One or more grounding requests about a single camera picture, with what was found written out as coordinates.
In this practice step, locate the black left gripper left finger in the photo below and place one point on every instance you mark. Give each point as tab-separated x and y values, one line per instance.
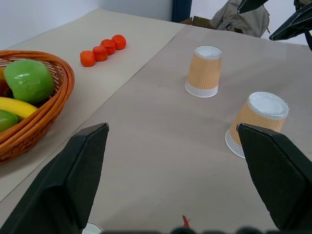
61	185

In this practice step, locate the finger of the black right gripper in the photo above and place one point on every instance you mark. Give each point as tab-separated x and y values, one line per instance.
295	24
248	4

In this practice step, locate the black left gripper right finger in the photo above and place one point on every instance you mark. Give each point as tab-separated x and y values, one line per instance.
280	175

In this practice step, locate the beige crumpled cloth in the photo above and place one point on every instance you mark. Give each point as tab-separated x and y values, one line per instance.
241	18

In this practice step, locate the brown cardboard box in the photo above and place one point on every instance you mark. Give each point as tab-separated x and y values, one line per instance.
198	22

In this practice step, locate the orange wicker basket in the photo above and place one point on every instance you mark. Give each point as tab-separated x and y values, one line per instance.
46	122

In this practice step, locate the small green apple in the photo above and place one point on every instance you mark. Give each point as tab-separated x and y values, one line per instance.
6	120

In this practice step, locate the yellow banana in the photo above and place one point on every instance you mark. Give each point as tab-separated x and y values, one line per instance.
17	107

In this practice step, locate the small red scrap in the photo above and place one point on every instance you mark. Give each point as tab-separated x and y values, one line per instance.
186	221

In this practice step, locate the large green apple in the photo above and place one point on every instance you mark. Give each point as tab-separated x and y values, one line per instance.
29	80

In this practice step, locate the dark red fruit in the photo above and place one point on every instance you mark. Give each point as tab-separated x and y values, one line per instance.
3	87

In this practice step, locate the grey paper table cover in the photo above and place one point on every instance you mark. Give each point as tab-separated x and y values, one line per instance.
170	134

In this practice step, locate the orange-red persimmon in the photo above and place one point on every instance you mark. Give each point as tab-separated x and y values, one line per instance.
87	58
109	46
119	42
100	53

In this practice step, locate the dark blue post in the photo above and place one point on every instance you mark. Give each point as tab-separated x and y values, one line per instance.
181	11

